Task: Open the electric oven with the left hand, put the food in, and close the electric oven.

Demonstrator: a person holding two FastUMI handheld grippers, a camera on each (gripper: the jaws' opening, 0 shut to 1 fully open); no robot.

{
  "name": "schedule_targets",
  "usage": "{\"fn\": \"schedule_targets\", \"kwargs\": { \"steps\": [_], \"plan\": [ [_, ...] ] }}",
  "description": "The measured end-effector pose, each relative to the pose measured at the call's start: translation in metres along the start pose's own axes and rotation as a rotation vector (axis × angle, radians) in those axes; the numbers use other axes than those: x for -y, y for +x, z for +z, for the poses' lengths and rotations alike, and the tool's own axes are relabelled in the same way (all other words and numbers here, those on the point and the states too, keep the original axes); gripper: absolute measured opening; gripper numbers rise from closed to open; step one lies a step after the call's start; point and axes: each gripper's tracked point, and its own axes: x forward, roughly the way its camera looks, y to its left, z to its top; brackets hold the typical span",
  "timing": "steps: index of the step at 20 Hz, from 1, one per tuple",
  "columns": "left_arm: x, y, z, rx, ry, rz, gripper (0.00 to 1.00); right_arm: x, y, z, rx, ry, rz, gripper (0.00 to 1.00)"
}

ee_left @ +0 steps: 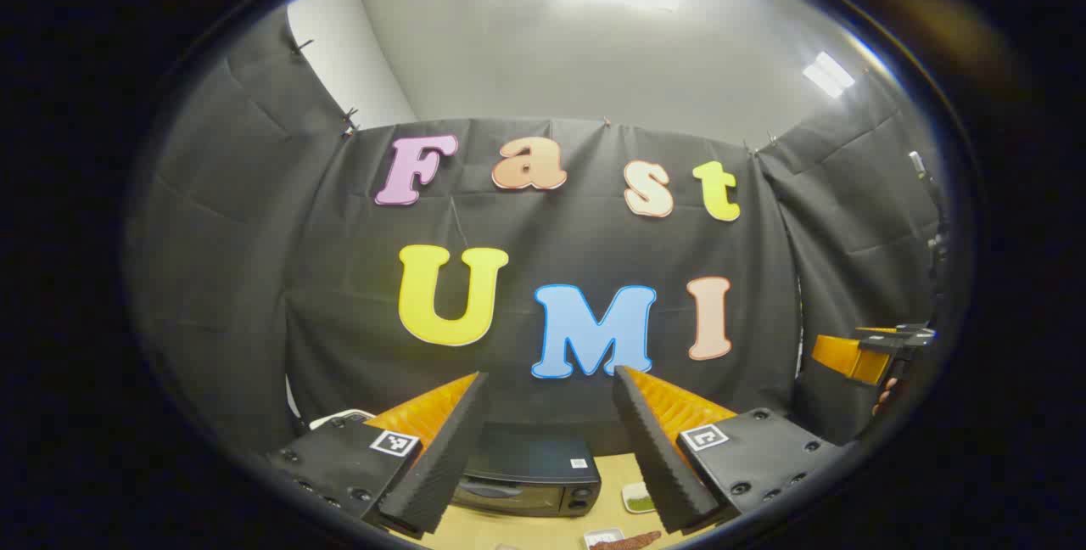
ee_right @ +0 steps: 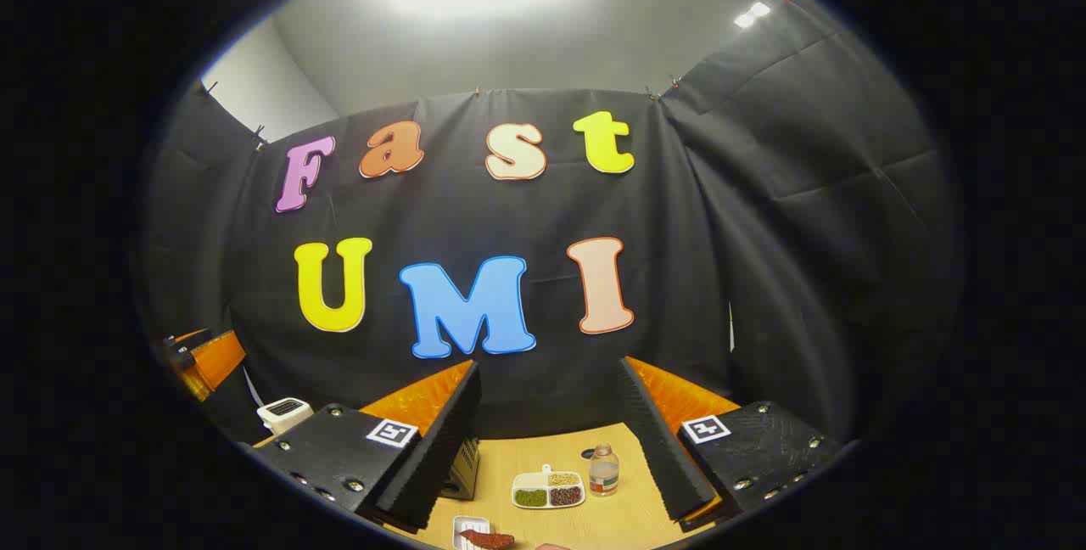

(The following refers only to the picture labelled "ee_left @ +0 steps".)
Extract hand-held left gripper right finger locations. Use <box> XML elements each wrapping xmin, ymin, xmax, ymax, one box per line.
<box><xmin>613</xmin><ymin>365</ymin><xmax>854</xmax><ymax>534</ymax></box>

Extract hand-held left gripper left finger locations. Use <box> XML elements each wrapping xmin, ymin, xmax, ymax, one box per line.
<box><xmin>266</xmin><ymin>370</ymin><xmax>490</xmax><ymax>536</ymax></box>

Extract black electric oven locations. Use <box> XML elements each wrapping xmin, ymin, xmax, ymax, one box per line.
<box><xmin>450</xmin><ymin>423</ymin><xmax>603</xmax><ymax>519</ymax></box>

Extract red-brown meat piece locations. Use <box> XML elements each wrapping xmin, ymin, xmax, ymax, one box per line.
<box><xmin>590</xmin><ymin>530</ymin><xmax>663</xmax><ymax>550</ymax></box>

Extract white toaster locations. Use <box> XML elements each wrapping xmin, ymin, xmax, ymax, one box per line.
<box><xmin>308</xmin><ymin>408</ymin><xmax>376</xmax><ymax>432</ymax></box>

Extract black backdrop cloth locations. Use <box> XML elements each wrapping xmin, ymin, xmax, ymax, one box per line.
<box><xmin>127</xmin><ymin>7</ymin><xmax>947</xmax><ymax>457</ymax></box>

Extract small ceiling light panel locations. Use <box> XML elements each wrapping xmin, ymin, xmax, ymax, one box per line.
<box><xmin>802</xmin><ymin>51</ymin><xmax>856</xmax><ymax>99</ymax></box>

